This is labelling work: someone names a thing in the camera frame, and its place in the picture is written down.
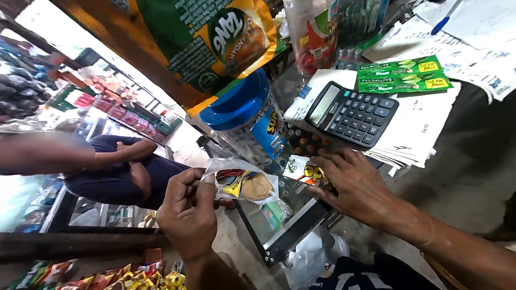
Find person's left hand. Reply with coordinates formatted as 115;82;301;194
156;167;218;260

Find person's right hand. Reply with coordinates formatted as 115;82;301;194
308;148;399;230

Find clear plastic bag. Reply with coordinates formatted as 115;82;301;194
201;157;280;206

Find white packet with yellow print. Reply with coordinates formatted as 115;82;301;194
283;155;327;187

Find person's left forearm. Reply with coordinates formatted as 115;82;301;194
183;250;256;290

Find person's right forearm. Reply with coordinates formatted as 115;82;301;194
378;197;516;290

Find yellow and red packet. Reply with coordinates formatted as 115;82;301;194
216;168;256;198

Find group of orange-capped bottles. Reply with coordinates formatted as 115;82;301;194
285;123;333;158

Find glass display case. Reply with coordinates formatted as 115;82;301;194
198;60;388;267

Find black calculator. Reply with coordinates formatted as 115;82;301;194
305;81;400;148

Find green and white packet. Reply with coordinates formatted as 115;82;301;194
261;199;293;231

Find round brown cookie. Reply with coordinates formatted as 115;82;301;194
241;173;274;201

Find white plastic bag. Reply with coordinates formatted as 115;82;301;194
280;226;350;290

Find rack of pink packs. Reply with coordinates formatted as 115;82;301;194
64;89;167;142

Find person's body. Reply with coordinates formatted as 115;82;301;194
308;252;442;290

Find stack of white papers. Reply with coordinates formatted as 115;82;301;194
283;69;462;178

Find plastic jar with blue lid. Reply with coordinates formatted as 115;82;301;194
199;68;289;166

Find pile of yellow snack packets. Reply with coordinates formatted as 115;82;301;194
54;262;187;290

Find green sachets with yellow print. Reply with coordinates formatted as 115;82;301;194
357;55;454;94

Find wooden beam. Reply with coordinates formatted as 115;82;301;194
0;232;182;264

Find clear jar with red label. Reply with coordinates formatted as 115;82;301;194
283;0;339;77

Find large jar of green items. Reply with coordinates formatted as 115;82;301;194
337;0;391;48

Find orange and green hanging packets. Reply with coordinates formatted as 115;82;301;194
49;0;278;118

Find blue pen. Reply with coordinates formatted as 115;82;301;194
431;0;463;36

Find loose written paper sheets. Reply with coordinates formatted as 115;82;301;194
361;0;516;104

